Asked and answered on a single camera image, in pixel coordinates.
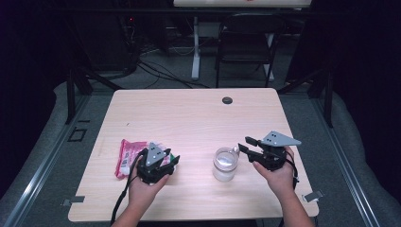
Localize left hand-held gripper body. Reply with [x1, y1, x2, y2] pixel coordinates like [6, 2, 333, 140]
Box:
[135, 142, 174, 185]

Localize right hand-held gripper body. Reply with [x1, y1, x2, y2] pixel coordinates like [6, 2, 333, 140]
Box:
[256, 131, 302, 172]

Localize pink plastic snack bag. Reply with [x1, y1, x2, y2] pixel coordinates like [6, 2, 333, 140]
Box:
[113, 138, 176, 180]

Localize clear glass jar with lid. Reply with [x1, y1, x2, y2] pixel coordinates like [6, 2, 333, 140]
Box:
[212, 145, 241, 183]

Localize person's left hand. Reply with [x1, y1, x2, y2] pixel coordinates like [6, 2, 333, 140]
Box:
[127, 171, 170, 204]

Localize person's right hand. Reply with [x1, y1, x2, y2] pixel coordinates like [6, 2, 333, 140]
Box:
[253, 146, 297, 197]

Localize black metal stand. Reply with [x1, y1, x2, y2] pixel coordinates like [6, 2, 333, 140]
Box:
[277, 67, 334, 129]
[64, 67, 124, 125]

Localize white desk leg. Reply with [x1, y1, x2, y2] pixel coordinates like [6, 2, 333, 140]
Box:
[191, 16, 201, 80]

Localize black folding chair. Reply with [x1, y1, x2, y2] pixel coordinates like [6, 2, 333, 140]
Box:
[215, 12, 287, 89]

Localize black equipment cabinet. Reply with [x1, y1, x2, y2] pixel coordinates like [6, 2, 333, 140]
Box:
[74, 12, 140, 73]

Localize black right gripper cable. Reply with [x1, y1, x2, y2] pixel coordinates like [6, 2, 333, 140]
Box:
[285, 150, 300, 190]

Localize grey table corner bracket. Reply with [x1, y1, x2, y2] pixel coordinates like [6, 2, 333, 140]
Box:
[304, 189, 324, 202]
[61, 195, 86, 207]

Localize black floor cables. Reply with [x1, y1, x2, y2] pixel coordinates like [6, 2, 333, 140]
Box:
[136, 60, 211, 90]

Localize aluminium floor rail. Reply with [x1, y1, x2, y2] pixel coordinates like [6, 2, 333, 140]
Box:
[3, 94, 93, 227]
[310, 97, 381, 227]

